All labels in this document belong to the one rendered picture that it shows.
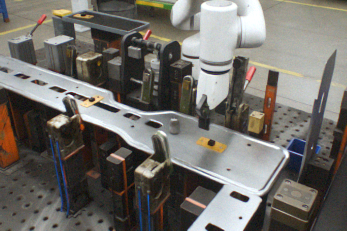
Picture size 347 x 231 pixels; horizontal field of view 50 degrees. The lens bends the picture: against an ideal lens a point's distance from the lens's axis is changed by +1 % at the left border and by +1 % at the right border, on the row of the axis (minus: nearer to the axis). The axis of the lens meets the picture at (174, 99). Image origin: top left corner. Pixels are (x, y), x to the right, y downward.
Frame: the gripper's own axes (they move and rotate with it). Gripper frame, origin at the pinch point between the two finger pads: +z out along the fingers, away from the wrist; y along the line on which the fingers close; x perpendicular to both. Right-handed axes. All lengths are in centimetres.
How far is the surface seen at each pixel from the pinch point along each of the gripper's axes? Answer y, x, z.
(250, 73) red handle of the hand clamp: -23.2, 0.5, -4.3
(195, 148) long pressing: 4.4, -2.5, 8.8
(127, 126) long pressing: 5.9, -26.0, 9.0
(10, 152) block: 18, -75, 33
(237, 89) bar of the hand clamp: -14.5, 0.5, -2.4
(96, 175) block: 4, -45, 39
